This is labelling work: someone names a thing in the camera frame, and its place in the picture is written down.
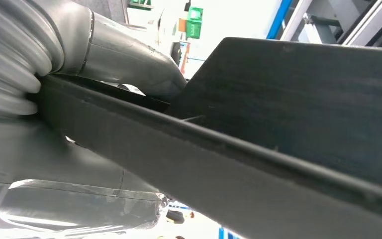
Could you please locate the grey metal frame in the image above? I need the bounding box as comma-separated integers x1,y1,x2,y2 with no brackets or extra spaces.
280,0,382,47

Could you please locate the green plastic crate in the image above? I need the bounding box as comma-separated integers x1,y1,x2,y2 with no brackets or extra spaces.
186,6,204,39

